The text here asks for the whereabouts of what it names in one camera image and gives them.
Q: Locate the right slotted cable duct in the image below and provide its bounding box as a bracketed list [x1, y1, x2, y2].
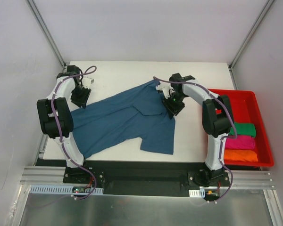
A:
[189, 189, 205, 198]

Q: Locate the slotted cable duct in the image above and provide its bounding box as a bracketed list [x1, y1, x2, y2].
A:
[30, 185, 104, 195]
[189, 189, 205, 198]

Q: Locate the aluminium frame post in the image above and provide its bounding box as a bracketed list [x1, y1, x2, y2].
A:
[228, 0, 276, 72]
[26, 0, 67, 68]

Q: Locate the left aluminium frame post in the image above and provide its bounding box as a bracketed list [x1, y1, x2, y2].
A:
[26, 0, 67, 68]

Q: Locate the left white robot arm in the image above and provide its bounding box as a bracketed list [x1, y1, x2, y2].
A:
[36, 65, 97, 187]

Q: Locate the pink rolled t shirt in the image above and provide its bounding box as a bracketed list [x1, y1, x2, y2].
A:
[225, 135, 255, 150]

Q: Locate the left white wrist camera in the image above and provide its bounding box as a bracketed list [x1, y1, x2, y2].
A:
[82, 77, 94, 89]

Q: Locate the green rolled t shirt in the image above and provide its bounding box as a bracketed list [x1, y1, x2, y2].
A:
[234, 122, 257, 137]

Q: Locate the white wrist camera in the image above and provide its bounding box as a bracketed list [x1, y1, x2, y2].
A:
[155, 84, 171, 98]
[82, 77, 94, 89]

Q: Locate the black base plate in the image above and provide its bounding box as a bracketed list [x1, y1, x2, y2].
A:
[63, 161, 230, 197]

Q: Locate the left slotted cable duct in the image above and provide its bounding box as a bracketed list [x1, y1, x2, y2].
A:
[30, 185, 104, 195]

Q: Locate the aluminium front rail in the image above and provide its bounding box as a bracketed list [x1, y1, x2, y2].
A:
[20, 166, 275, 191]

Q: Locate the orange rolled t shirt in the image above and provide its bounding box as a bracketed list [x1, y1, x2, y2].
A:
[224, 149, 258, 162]

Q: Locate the red plastic bin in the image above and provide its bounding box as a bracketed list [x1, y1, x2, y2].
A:
[210, 89, 274, 167]

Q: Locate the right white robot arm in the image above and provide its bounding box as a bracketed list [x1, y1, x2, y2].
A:
[156, 73, 234, 187]

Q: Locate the blue t shirt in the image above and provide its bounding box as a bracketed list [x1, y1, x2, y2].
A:
[71, 80, 175, 158]

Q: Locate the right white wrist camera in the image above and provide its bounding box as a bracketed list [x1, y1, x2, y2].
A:
[155, 84, 171, 98]

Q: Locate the right aluminium frame post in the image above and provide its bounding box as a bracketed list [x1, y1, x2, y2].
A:
[228, 0, 276, 72]

